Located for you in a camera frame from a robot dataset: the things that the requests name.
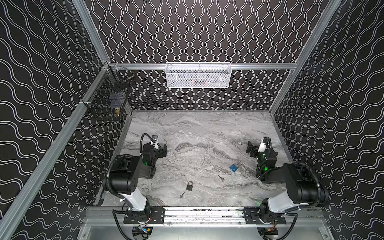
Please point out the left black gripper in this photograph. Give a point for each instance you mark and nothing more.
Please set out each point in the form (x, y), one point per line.
(159, 150)

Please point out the blue padlock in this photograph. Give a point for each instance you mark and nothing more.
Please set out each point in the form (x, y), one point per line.
(234, 167)

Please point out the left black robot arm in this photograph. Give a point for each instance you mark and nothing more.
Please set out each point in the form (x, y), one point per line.
(123, 174)

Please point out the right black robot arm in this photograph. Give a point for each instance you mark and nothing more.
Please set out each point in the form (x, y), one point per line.
(304, 188)

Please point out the black padlock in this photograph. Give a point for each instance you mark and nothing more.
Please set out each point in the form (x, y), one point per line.
(189, 186)

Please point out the brass padlock in basket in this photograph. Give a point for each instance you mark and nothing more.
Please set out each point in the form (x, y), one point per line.
(117, 112)

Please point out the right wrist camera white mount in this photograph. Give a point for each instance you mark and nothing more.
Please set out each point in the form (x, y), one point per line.
(265, 144)

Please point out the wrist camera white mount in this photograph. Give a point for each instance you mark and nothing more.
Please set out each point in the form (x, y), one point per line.
(265, 144)
(155, 141)

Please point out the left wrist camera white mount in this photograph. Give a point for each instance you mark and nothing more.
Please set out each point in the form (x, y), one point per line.
(155, 141)

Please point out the black wire wall basket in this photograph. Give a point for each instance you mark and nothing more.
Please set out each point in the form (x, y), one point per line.
(112, 92)

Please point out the white mesh wall basket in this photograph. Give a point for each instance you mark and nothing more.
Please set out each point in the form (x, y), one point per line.
(198, 75)

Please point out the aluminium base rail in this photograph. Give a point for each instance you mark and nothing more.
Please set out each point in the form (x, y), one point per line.
(202, 217)

